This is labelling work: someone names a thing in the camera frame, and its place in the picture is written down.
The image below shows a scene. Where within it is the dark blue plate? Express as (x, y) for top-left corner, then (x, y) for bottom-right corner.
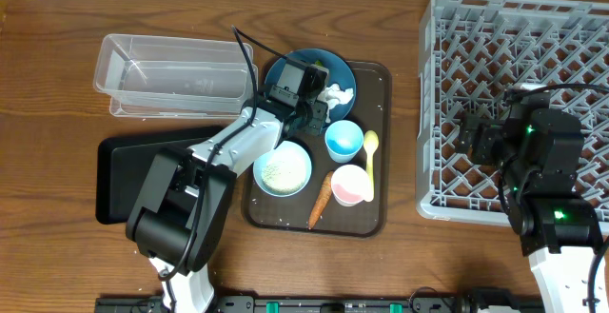
(286, 49), (357, 128)

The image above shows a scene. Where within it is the grey dishwasher rack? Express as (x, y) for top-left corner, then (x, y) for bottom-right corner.
(416, 0), (608, 225)

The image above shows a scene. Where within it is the yellow plastic spoon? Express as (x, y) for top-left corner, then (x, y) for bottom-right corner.
(363, 130), (380, 202)

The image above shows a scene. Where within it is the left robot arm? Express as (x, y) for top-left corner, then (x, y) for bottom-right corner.
(126, 88), (327, 312)

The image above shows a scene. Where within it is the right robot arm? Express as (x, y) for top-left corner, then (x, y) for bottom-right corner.
(456, 108), (608, 312)

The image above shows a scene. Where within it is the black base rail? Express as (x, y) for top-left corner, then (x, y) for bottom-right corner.
(93, 287), (543, 313)

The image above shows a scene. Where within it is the clear plastic waste bin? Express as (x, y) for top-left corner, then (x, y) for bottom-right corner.
(93, 33), (258, 119)

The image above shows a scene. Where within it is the white tissue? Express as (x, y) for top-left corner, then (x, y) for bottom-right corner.
(317, 83), (355, 110)

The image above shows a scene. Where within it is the light blue cup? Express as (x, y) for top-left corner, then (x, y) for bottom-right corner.
(324, 120), (363, 164)

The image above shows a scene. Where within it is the brown serving tray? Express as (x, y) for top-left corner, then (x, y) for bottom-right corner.
(242, 61), (392, 238)

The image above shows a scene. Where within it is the orange carrot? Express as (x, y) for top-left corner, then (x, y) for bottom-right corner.
(307, 171), (334, 230)

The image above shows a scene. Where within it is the pink white cup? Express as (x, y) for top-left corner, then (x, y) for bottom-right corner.
(330, 165), (374, 207)

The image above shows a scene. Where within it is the light blue rice bowl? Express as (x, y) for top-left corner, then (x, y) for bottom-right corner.
(253, 141), (312, 197)

